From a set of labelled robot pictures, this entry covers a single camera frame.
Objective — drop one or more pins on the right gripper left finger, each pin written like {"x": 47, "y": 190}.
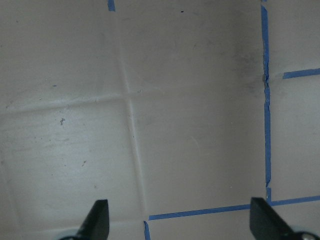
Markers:
{"x": 96, "y": 225}

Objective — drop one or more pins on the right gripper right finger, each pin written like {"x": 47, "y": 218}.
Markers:
{"x": 266, "y": 224}

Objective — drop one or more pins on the brown paper table cover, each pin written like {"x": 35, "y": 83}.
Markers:
{"x": 177, "y": 112}

